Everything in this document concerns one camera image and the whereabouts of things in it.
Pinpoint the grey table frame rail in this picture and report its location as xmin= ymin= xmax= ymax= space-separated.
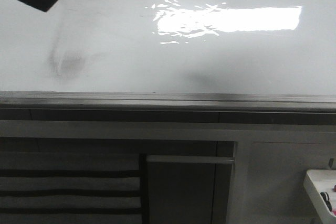
xmin=1 ymin=109 xmax=335 ymax=144

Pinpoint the white plastic tray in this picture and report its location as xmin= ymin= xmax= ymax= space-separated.
xmin=303 ymin=169 xmax=335 ymax=223

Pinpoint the white whiteboard with metal frame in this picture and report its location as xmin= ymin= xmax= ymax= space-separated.
xmin=1 ymin=0 xmax=335 ymax=111

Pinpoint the dark grey cabinet box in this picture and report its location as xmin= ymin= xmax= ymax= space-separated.
xmin=141 ymin=140 xmax=234 ymax=223

